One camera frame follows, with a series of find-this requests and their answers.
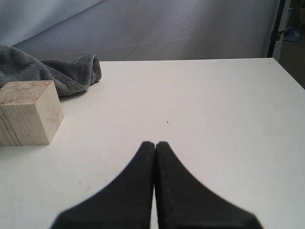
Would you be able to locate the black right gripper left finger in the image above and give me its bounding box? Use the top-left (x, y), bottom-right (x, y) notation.
top-left (51, 141), bottom-right (154, 229)

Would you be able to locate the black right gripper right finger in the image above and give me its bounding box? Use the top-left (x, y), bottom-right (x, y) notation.
top-left (155, 142), bottom-right (262, 229)

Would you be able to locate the light wooden cube block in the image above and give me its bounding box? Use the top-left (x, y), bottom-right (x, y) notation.
top-left (0, 80), bottom-right (64, 146)

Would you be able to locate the grey fleece cloth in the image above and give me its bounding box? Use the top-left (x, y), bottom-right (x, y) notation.
top-left (0, 45), bottom-right (102, 97)

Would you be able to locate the dark blue plastic bin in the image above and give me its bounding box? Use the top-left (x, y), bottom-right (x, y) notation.
top-left (283, 26), bottom-right (301, 42)

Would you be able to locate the blue-grey backdrop cloth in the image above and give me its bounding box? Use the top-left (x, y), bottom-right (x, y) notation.
top-left (0, 0), bottom-right (278, 61)

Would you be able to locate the black backdrop stand pole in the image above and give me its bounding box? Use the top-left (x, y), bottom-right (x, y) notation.
top-left (266, 0), bottom-right (286, 58)

